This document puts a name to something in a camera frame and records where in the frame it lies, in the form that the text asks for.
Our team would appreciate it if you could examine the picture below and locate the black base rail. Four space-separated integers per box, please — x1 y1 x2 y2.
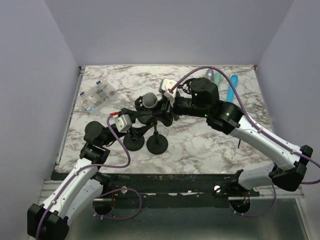
92 172 259 210

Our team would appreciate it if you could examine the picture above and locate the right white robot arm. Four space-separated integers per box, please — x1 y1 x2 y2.
158 77 313 196

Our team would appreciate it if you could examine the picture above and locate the teal microphone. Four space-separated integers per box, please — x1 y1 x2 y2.
213 72 222 87

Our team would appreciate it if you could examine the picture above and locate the black round-base shock mount stand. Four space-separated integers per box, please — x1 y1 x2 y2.
134 96 144 111

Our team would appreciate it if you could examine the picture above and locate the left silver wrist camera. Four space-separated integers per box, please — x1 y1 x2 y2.
111 112 133 133

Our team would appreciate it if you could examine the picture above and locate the clear plastic screw box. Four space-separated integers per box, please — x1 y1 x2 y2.
77 80 119 114

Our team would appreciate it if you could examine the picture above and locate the blue microphone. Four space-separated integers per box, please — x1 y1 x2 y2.
226 74 239 103

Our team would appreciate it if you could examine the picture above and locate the small white plastic piece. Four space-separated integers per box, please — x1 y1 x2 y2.
223 149 235 164

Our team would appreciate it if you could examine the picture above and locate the black microphone silver grille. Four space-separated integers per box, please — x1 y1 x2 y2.
142 92 158 109

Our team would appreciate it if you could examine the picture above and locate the grey microphone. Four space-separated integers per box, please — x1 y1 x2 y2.
205 68 215 81

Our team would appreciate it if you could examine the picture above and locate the black round-base clip stand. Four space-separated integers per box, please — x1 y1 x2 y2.
123 134 145 152

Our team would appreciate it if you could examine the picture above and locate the black tripod shock mount stand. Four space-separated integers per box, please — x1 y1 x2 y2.
177 78 193 95

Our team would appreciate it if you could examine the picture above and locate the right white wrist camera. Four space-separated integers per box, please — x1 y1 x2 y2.
158 78 178 107

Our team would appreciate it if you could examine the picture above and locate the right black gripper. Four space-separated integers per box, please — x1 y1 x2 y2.
152 91 209 123

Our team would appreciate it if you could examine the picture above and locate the black round-base mic stand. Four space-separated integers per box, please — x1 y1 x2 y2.
137 108 169 155

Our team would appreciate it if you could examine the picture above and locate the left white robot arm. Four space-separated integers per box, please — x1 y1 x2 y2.
27 108 152 240

